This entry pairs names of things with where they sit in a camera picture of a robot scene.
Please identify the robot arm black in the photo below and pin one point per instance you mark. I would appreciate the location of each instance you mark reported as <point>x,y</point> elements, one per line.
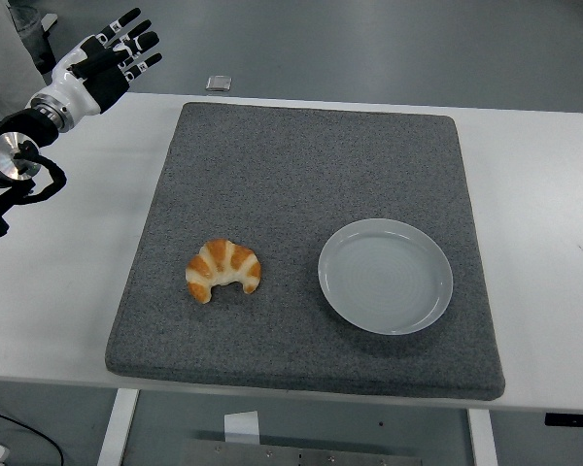
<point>10,155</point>

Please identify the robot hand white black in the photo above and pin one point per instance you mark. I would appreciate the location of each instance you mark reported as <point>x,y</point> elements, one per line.
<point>73,89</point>

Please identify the white tape piece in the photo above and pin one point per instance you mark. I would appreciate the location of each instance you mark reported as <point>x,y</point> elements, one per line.
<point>242,427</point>

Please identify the small silver floor plate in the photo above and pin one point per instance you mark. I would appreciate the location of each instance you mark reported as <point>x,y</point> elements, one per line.
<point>218,83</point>

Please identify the grey square mat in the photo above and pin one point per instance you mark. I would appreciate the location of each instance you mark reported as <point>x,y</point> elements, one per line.
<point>296,194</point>

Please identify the black table control panel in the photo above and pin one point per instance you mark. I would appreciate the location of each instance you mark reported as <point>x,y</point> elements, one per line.
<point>573,420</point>

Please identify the croissant bread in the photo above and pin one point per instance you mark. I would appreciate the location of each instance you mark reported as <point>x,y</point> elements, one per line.
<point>223,264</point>

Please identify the dark bin with clear liner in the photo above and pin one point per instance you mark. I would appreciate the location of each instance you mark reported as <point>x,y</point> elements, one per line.
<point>35,41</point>

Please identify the white table leg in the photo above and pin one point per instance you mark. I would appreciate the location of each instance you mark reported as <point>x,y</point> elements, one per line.
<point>119,427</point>
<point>482,437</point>

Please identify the round pale grey plate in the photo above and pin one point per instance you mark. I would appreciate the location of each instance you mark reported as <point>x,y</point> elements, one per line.
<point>385,276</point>

